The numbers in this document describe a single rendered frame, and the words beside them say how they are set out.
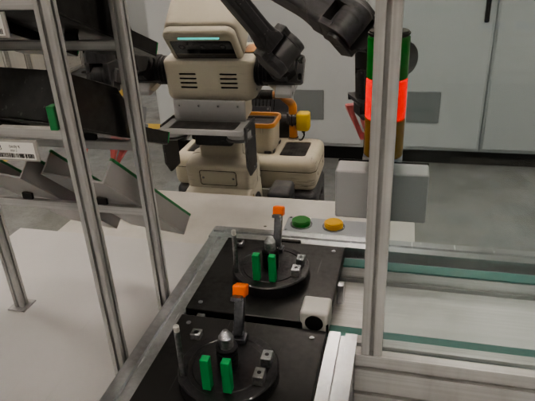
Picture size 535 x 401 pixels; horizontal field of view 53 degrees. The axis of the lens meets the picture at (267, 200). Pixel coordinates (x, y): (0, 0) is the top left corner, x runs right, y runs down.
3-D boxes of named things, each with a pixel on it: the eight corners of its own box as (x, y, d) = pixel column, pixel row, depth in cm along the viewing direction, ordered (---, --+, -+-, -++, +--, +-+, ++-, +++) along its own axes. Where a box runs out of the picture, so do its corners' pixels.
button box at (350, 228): (289, 239, 123) (288, 215, 120) (383, 247, 118) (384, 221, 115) (283, 255, 117) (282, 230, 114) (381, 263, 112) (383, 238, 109)
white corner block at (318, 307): (305, 313, 90) (304, 293, 89) (332, 317, 89) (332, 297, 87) (299, 332, 86) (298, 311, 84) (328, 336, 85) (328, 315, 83)
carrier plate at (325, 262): (228, 245, 112) (228, 236, 111) (345, 255, 106) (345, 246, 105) (186, 317, 91) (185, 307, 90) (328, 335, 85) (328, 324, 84)
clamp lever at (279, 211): (273, 244, 102) (275, 204, 101) (283, 245, 102) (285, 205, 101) (268, 247, 99) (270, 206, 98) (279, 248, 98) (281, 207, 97)
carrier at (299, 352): (183, 323, 90) (173, 259, 84) (326, 341, 84) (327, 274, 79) (112, 443, 69) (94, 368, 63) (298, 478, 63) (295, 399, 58)
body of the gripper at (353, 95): (361, 114, 98) (361, 72, 95) (347, 101, 108) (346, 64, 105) (395, 110, 99) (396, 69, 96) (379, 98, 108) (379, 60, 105)
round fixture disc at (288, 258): (244, 251, 105) (244, 243, 104) (315, 258, 102) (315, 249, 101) (222, 293, 93) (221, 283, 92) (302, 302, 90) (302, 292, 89)
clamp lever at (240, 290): (233, 332, 80) (236, 282, 79) (247, 333, 79) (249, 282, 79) (226, 340, 76) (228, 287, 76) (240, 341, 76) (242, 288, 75)
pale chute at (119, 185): (131, 224, 114) (138, 204, 115) (184, 235, 109) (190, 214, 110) (40, 173, 89) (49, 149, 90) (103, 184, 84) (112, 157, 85)
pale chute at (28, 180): (68, 219, 117) (76, 200, 119) (117, 228, 112) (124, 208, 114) (-37, 169, 93) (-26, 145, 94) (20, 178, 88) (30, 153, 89)
